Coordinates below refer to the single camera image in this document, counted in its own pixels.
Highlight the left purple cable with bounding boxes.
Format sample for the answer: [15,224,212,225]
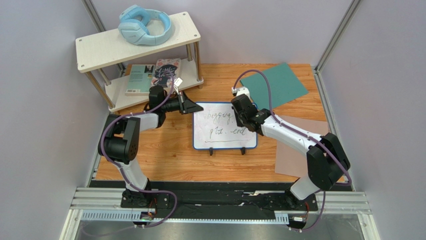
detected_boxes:
[99,68,184,229]

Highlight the teal green mat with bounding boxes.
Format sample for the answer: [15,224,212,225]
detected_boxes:
[240,63,308,110]

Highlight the white two-tier shelf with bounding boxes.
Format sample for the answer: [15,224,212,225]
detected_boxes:
[75,11,204,113]

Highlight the blue framed whiteboard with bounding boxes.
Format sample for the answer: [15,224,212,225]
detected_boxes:
[192,101,258,155]

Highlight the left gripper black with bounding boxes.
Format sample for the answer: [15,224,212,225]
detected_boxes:
[161,91,203,115]

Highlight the pinkish beige mat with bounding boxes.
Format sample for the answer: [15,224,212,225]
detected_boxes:
[274,115,329,178]

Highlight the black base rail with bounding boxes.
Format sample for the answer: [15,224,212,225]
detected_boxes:
[90,180,320,220]

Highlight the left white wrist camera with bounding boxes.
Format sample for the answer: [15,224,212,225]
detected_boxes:
[173,77,183,88]

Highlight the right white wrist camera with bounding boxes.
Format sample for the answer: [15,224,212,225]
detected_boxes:
[231,86,251,102]

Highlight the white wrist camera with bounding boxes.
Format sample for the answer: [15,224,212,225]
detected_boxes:
[173,77,183,88]
[231,86,251,102]

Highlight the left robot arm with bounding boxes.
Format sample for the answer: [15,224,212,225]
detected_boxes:
[98,86,203,202]

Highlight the light blue headphones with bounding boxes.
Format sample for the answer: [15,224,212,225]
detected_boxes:
[117,4,173,46]

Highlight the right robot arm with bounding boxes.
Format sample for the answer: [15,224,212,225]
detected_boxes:
[231,93,351,205]

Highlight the teal paperback book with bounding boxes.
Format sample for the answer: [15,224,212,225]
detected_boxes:
[125,64,155,97]

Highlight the Little Women book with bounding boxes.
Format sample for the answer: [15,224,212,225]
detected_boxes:
[150,58,182,89]

